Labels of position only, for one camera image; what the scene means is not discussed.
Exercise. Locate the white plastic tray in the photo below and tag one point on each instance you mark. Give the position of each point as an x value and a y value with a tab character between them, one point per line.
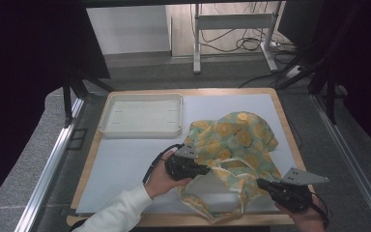
141	116

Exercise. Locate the white cabinet panel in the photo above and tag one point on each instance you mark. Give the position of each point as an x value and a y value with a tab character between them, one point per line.
128	29

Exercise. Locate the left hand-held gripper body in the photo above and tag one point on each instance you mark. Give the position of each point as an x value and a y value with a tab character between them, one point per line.
182	166

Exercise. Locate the aluminium rail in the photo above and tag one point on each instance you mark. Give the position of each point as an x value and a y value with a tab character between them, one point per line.
50	161
351	161

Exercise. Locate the yellow floral cloth garment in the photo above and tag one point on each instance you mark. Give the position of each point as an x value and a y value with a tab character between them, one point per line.
238	141

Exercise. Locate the white power strip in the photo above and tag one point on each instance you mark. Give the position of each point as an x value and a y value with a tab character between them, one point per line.
294	72

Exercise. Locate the black curtain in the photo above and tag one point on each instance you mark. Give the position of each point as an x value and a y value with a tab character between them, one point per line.
360	48
22	48

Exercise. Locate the white metal desk frame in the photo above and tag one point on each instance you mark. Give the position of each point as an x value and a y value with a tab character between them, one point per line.
235	22

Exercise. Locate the person's right hand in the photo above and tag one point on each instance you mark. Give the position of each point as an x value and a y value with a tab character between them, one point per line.
306	220

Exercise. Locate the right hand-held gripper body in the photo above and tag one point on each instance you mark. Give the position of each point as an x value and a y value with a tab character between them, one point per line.
293	195

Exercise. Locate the dark floor grille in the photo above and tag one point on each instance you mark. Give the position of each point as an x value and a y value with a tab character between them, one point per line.
77	139

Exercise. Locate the person's left hand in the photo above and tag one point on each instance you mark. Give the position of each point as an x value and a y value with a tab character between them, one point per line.
159	183

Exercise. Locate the black tripod stand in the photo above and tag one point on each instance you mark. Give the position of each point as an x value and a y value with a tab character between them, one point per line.
330	93
72	87

